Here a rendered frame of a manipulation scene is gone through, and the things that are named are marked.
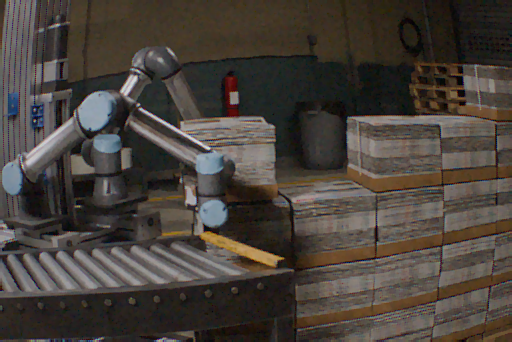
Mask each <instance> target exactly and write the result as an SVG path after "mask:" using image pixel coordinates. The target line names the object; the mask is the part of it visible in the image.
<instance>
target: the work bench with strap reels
mask: <svg viewBox="0 0 512 342"><path fill-rule="evenodd" d="M123 136H124V137H123V148H121V161H122V175H123V176H125V178H126V187H133V186H131V184H130V175H133V174H141V182H142V193H140V194H142V195H146V194H151V193H148V183H147V168H146V152H145V140H144V139H142V138H141V137H140V136H139V137H140V141H139V153H140V167H139V166H135V165H133V161H132V149H128V148H129V141H128V132H125V131H123ZM70 158H71V170H72V181H86V180H94V179H95V167H90V166H89V165H88V164H86V162H85V161H84V160H83V158H82V154H76V155H71V157H70Z"/></svg>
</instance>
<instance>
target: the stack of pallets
mask: <svg viewBox="0 0 512 342"><path fill-rule="evenodd" d="M427 65H429V69H430V71H427V69H426V66H427ZM414 68H415V70H416V71H415V72H410V75H411V78H412V84H408V85H409V92H410V96H412V98H413V100H414V105H415V107H414V108H415V109H416V116H421V115H422V116H428V113H431V114H432V115H434V116H443V115H446V116H452V115H451V111H450V109H451V108H454V107H457V106H463V105H464V106H465V104H467V103H466V98H465V96H466V95H465V94H466V93H465V86H464V71H463V70H464V69H463V68H464V66H463V65H459V64H452V63H450V64H447V63H439V62H437V63H433V62H419V61H414ZM423 77H427V82H424V81H423ZM422 89H427V94H422ZM425 101H430V106H426V104H425Z"/></svg>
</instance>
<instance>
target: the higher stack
mask: <svg viewBox="0 0 512 342"><path fill-rule="evenodd" d="M463 66H464V68H463V69H464V70H463V71H464V86H465V93H466V94H465V95H466V96H465V98H466V103H467V105H472V106H479V107H480V110H481V107H484V108H490V109H496V110H501V109H504V110H511V109H512V68H505V67H494V66H482V65H476V64H475V65H463ZM471 116H473V115H471ZM471 118H476V119H478V118H480V120H487V121H489V122H492V123H494V126H495V131H494V133H495V136H494V137H495V138H494V139H495V143H496V144H495V152H496V154H495V157H496V160H495V161H496V163H495V164H496V167H506V166H512V120H508V121H507V120H499V121H497V120H495V119H488V118H481V117H480V116H473V117H471ZM478 120H479V119H478ZM494 179H496V181H497V186H496V187H497V188H496V189H497V190H496V191H497V193H496V194H495V195H496V197H497V198H496V205H497V208H498V209H497V213H498V214H496V215H497V217H496V218H497V220H495V221H496V222H498V223H499V222H506V221H509V220H512V176H508V177H501V178H498V177H496V178H494ZM494 235H495V236H496V238H495V243H494V245H495V249H494V257H493V265H492V268H493V269H492V273H491V275H492V276H494V275H497V274H501V273H503V272H509V271H511V270H512V230H507V231H506V232H499V233H497V232H496V233H494ZM488 287H489V292H488V294H489V295H488V298H489V299H488V306H487V307H488V308H487V312H486V314H487V315H486V318H485V324H487V323H491V322H493V321H498V320H499V319H503V318H505V317H508V316H512V279H511V280H507V281H504V282H501V283H497V284H495V285H489V286H488ZM480 334H482V337H481V338H482V342H512V323H510V324H508V325H505V326H502V327H499V328H496V329H494V330H490V331H488V332H483V333H480Z"/></svg>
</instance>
